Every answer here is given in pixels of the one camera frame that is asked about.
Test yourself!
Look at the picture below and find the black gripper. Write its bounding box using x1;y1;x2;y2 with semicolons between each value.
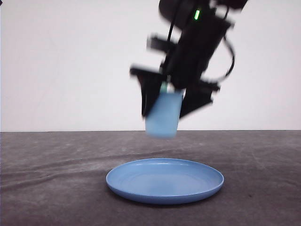
130;7;231;119

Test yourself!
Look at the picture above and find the mint green plastic spoon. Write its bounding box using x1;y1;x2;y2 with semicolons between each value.
160;81;168;93

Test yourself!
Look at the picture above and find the light blue plastic cup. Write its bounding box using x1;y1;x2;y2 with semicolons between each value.
145;92;183;138

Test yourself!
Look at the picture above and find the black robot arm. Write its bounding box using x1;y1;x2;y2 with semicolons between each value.
129;0;235;118

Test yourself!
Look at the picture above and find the blue plastic plate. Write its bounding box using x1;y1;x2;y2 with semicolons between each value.
106;158;224;205

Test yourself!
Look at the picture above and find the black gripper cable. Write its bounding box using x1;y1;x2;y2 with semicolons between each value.
166;7;236;82

